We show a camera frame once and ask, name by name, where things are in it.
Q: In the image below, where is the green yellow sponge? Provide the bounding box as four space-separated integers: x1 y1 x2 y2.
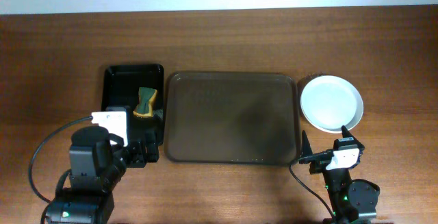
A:
133 87 158 119

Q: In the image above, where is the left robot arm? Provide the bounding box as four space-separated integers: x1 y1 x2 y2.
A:
41 106 163 224

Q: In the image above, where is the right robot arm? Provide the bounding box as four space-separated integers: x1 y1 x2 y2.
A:
298 126 380 224

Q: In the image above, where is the black small tray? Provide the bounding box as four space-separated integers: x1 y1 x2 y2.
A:
101 64 164 145

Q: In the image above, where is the brown serving tray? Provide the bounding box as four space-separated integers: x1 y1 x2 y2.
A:
164 71 302 166

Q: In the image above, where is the right black cable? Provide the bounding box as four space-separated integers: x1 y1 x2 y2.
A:
288 160 338 223

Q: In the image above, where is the black cable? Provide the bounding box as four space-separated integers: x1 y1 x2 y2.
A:
27 115 94 224
288 160 338 223

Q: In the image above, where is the left black cable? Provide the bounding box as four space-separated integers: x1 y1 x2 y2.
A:
27 115 94 224

